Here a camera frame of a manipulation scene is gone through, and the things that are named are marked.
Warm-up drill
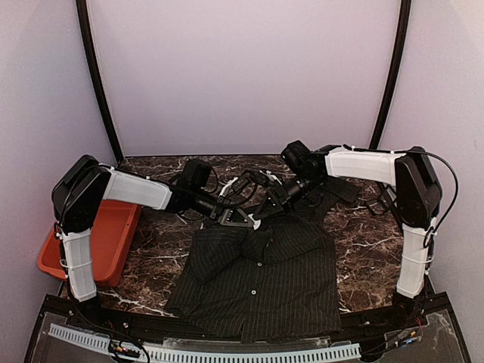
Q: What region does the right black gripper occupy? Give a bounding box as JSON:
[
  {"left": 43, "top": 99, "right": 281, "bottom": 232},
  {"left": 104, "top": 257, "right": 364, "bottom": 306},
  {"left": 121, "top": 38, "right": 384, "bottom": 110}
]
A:
[{"left": 253, "top": 170, "right": 325, "bottom": 219}]

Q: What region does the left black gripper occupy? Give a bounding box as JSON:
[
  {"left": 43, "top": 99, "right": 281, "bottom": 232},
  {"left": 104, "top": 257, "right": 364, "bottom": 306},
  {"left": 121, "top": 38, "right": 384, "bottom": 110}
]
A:
[{"left": 191, "top": 186, "right": 254, "bottom": 227}]

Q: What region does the black pinstriped shirt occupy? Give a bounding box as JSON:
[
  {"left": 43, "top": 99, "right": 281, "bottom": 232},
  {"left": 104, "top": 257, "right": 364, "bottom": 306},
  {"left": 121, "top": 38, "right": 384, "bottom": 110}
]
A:
[{"left": 164, "top": 175, "right": 360, "bottom": 343}]

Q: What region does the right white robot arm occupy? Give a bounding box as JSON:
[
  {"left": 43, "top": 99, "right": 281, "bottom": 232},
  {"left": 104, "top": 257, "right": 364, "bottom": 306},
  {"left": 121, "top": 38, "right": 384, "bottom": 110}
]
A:
[{"left": 253, "top": 141, "right": 448, "bottom": 299}]

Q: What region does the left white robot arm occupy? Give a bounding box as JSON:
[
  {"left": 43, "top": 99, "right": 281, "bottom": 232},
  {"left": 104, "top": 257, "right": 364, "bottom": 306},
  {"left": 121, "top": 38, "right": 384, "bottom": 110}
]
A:
[{"left": 51, "top": 154, "right": 257, "bottom": 330}]

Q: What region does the black brooch stand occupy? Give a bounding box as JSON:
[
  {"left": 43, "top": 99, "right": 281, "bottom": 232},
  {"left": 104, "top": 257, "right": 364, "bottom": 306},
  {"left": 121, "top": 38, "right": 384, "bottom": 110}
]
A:
[{"left": 364, "top": 188, "right": 396, "bottom": 216}]

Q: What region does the orange plastic bin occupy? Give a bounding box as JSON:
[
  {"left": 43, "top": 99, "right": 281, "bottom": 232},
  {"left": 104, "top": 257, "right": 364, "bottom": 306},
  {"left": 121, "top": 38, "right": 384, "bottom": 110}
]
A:
[{"left": 37, "top": 200, "right": 141, "bottom": 287}]

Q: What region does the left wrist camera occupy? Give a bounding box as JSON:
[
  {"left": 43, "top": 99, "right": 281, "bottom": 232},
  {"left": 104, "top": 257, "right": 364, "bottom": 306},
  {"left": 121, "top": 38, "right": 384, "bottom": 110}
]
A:
[{"left": 181, "top": 159, "right": 212, "bottom": 188}]

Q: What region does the white slotted cable duct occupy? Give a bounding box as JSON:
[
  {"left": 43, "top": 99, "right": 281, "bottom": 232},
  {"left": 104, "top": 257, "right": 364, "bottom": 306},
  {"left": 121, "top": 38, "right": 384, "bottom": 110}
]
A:
[{"left": 48, "top": 323, "right": 361, "bottom": 362}]

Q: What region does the black front rail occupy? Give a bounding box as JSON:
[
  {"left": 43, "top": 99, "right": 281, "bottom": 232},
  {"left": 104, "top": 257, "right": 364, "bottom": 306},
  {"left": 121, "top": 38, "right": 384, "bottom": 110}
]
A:
[{"left": 41, "top": 292, "right": 451, "bottom": 346}]

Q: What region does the right black frame post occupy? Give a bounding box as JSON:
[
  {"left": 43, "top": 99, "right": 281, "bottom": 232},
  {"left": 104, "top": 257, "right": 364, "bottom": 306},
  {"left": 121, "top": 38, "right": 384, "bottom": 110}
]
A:
[{"left": 369, "top": 0, "right": 412, "bottom": 150}]

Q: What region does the black frame post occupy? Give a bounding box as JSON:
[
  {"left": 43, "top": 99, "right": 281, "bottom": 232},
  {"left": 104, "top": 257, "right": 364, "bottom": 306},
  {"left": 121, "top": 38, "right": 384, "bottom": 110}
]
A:
[
  {"left": 76, "top": 0, "right": 124, "bottom": 164},
  {"left": 369, "top": 0, "right": 412, "bottom": 150}
]

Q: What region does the left black frame post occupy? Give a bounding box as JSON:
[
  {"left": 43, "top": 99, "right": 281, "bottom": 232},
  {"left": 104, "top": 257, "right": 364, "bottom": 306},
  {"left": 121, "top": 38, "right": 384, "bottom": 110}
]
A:
[{"left": 76, "top": 0, "right": 124, "bottom": 164}]

